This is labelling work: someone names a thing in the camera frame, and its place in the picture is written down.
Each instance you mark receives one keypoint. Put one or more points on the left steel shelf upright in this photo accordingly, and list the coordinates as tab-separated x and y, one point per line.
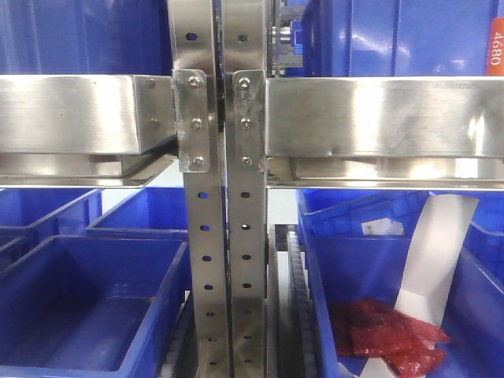
194	56

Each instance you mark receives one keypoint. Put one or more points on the steel shelf upright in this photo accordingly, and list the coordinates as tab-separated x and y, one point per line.
245	62
194	56

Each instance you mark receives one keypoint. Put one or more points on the right steel shelf upright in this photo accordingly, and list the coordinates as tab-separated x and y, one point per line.
245	62

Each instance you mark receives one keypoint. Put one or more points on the right steel shelf beam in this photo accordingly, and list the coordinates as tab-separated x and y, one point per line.
385	132

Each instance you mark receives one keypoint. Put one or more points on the steel shelf beam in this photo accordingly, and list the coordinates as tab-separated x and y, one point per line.
385	132
85	130

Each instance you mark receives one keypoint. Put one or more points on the left steel shelf beam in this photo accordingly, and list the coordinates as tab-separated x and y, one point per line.
85	130

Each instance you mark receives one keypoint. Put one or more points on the blue bin back middle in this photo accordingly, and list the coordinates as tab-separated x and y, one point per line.
151	213

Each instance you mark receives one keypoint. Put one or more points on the blue bin front right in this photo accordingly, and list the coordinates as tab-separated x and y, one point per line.
332	219

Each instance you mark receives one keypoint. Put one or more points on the blue bin upper right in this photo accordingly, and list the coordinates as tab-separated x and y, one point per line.
397	38

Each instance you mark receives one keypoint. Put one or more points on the red plastic bags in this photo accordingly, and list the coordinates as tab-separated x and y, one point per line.
369	328

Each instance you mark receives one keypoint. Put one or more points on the white paper strip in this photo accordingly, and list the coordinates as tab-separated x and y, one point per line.
415	279

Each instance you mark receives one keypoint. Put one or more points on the blue bin front left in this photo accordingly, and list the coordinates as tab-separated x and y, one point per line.
88	307

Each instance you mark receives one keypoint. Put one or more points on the blue bin far left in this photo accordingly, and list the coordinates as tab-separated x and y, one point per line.
31	215

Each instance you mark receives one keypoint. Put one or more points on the blue bin upper left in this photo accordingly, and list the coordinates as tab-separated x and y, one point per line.
85	37

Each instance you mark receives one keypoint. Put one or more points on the orange bin label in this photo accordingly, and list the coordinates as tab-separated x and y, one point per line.
494	64

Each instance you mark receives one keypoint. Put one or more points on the roller track rail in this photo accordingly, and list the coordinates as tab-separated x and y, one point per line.
291	337

